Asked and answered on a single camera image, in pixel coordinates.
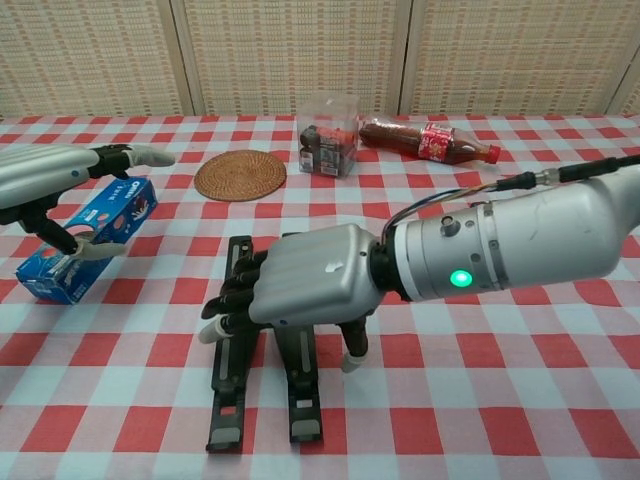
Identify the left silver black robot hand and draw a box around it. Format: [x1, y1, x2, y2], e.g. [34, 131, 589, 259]
[0, 143, 177, 261]

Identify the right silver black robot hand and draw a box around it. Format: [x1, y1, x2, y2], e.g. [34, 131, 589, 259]
[198, 223, 389, 374]

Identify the black folding laptop stand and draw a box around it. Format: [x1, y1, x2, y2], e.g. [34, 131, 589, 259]
[205, 232, 324, 455]

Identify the blue Oreo cookie box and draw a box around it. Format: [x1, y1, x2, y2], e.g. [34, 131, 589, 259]
[14, 175, 159, 306]

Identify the round woven brown coaster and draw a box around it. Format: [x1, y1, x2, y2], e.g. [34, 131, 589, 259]
[193, 149, 288, 203]

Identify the clear plastic snack box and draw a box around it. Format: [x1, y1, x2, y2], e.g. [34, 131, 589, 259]
[297, 93, 362, 179]

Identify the cola bottle with red label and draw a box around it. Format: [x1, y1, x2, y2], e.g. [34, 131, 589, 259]
[358, 117, 502, 166]

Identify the wide woven bamboo folding screen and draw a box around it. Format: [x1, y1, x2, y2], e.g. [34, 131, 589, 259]
[0, 0, 640, 119]

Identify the red white checkered tablecloth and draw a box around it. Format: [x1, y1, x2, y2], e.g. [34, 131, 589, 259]
[0, 114, 640, 480]

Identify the angled woven bamboo side screen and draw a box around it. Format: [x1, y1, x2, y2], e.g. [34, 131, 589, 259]
[608, 62, 640, 117]

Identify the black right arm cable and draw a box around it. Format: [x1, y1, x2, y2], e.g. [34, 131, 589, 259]
[382, 153, 640, 236]

